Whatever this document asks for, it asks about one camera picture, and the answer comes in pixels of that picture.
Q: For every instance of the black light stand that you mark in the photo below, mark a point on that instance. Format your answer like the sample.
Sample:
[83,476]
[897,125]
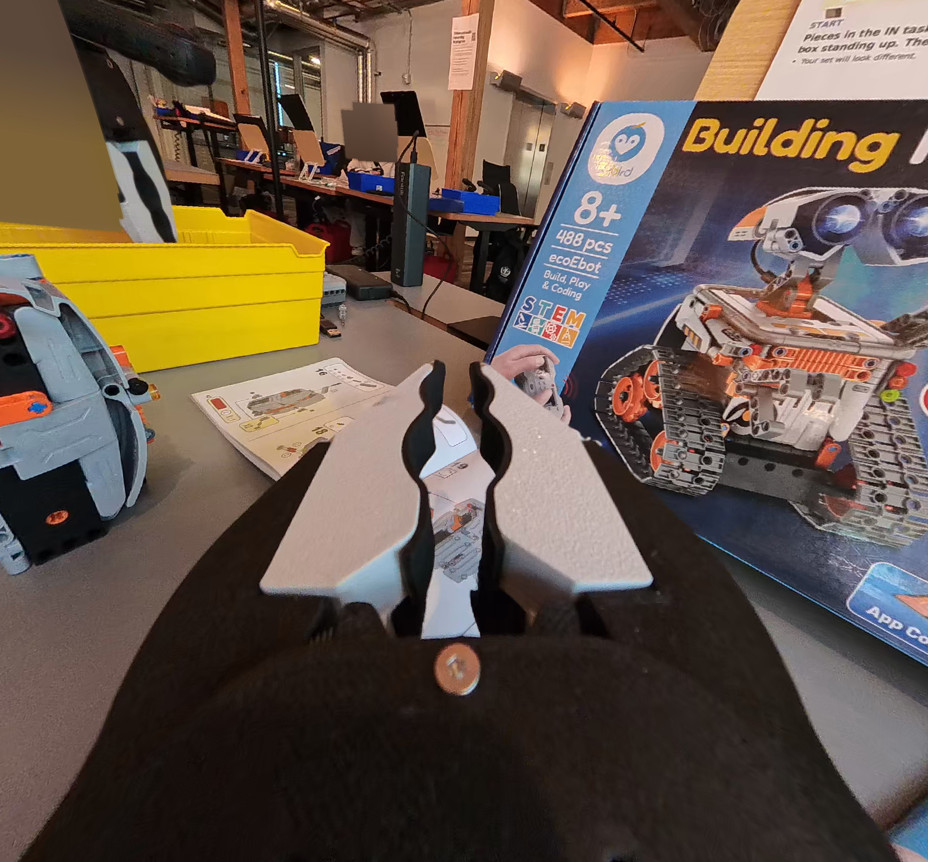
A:
[265,79]

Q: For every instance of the dark teal column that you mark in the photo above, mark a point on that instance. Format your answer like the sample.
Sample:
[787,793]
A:
[410,224]

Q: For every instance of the grey desk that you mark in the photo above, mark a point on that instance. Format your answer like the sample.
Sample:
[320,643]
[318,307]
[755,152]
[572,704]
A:
[181,514]

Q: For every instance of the blue storage bin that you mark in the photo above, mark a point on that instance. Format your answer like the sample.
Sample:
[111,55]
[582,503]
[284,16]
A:
[471,201]
[370,182]

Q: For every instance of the small grey device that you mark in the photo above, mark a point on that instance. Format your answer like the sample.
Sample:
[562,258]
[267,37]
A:
[335,289]

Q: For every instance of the black backpack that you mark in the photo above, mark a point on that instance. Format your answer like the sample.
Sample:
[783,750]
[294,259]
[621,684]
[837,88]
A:
[507,264]

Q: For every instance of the open white instruction booklet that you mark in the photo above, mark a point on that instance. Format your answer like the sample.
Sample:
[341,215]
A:
[290,405]

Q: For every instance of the blue robot kit box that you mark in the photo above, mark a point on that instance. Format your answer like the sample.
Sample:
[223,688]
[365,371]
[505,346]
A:
[725,260]

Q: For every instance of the black usb plug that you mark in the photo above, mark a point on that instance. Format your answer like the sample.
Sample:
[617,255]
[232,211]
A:
[331,331]

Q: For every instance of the red bag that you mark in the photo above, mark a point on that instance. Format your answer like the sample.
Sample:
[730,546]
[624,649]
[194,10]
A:
[326,239]

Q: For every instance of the black power adapter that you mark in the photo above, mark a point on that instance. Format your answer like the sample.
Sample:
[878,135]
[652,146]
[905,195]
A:
[366,283]

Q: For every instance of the wooden table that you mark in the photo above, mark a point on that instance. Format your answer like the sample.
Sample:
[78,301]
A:
[507,219]

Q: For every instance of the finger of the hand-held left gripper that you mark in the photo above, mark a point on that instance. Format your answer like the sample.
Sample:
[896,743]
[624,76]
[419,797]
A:
[165,202]
[123,181]

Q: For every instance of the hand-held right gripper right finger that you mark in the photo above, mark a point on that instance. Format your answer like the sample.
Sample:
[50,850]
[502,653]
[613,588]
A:
[565,507]

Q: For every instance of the hanging paper sign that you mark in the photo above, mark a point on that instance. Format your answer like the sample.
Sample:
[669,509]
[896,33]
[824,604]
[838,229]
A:
[464,54]

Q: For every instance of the yellow storage bin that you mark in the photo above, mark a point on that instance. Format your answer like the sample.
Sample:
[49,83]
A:
[217,297]

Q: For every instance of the printed sheet on cardboard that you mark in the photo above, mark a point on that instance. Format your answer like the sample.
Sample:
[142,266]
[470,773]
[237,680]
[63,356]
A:
[855,43]

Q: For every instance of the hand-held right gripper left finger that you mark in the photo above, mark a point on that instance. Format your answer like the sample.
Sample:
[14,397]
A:
[341,514]

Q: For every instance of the grey toy robot assembly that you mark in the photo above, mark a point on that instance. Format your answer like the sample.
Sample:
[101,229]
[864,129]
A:
[72,398]

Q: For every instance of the blue cover booklet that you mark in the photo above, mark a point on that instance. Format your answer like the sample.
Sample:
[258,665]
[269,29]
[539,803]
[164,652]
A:
[912,840]

